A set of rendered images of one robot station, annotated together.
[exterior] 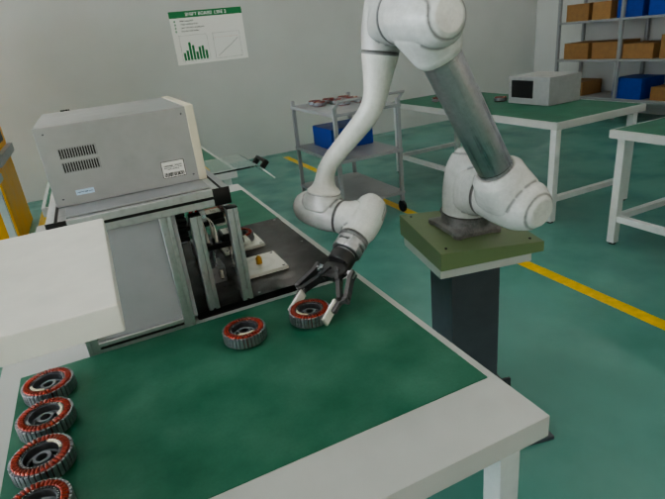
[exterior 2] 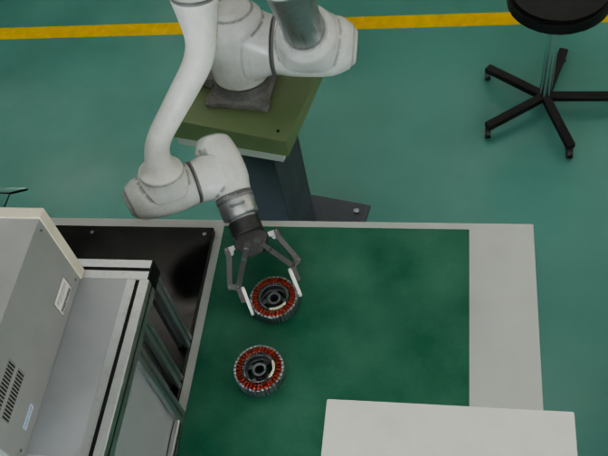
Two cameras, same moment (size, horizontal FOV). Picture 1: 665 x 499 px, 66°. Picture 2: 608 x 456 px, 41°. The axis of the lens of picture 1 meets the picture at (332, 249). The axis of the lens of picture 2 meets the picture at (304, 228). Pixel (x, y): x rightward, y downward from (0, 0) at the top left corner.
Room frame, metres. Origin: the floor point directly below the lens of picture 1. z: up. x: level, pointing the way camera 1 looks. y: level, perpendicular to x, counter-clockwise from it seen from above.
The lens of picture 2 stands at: (0.47, 0.77, 2.38)
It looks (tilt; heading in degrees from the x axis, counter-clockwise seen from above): 54 degrees down; 310
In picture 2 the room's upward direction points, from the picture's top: 13 degrees counter-clockwise
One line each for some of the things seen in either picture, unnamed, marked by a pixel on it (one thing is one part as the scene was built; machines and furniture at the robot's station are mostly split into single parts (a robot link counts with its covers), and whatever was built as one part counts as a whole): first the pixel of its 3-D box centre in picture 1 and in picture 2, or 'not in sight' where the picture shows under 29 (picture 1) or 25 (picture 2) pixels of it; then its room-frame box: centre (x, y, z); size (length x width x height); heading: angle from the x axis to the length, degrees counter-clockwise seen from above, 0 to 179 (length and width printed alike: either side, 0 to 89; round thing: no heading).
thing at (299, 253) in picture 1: (245, 258); (70, 307); (1.66, 0.31, 0.76); 0.64 x 0.47 x 0.02; 23
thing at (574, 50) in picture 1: (586, 49); not in sight; (7.71, -3.95, 0.89); 0.42 x 0.40 x 0.21; 21
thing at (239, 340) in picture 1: (244, 332); (260, 370); (1.14, 0.25, 0.77); 0.11 x 0.11 x 0.04
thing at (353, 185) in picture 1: (347, 151); not in sight; (4.41, -0.22, 0.51); 1.01 x 0.60 x 1.01; 23
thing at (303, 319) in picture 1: (310, 313); (274, 299); (1.21, 0.08, 0.77); 0.11 x 0.11 x 0.04
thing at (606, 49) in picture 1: (615, 49); not in sight; (7.28, -4.13, 0.89); 0.42 x 0.40 x 0.22; 25
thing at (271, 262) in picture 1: (259, 264); not in sight; (1.55, 0.25, 0.78); 0.15 x 0.15 x 0.01; 23
